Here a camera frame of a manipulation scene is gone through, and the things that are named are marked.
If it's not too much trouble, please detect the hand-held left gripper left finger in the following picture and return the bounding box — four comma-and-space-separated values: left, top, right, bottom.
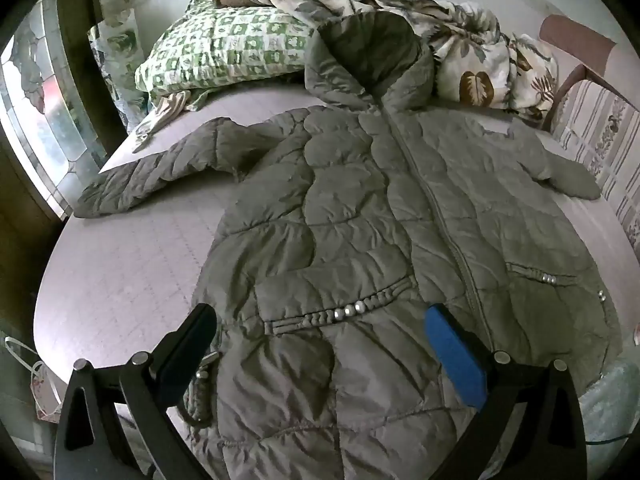
52, 303, 218, 480

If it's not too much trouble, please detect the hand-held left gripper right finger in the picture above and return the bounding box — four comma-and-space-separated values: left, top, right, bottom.
424, 304, 588, 480

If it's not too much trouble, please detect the olive quilted puffer jacket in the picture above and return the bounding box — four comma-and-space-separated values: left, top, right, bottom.
75, 10, 623, 480

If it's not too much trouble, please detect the bed with pink sheet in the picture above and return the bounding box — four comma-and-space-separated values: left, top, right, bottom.
32, 82, 640, 480

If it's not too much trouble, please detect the white plastic bag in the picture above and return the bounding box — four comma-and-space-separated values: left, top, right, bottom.
5, 335, 66, 423

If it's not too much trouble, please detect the beige striped cloth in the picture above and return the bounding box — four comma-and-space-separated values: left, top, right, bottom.
132, 91, 193, 153

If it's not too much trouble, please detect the striped floral cushion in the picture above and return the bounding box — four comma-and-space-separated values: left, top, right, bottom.
550, 77, 640, 256

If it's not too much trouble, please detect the leaf print blanket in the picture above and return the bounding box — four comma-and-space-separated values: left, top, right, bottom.
215, 0, 558, 121

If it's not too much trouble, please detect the green checked pillow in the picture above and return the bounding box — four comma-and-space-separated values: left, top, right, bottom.
134, 7, 321, 98

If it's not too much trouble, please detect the floral print fabric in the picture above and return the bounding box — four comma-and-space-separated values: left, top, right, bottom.
87, 12, 151, 136

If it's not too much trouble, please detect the brown headboard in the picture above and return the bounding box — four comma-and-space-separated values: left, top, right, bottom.
539, 14, 618, 131

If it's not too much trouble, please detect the green cable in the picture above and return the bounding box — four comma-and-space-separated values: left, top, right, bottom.
585, 432, 627, 449

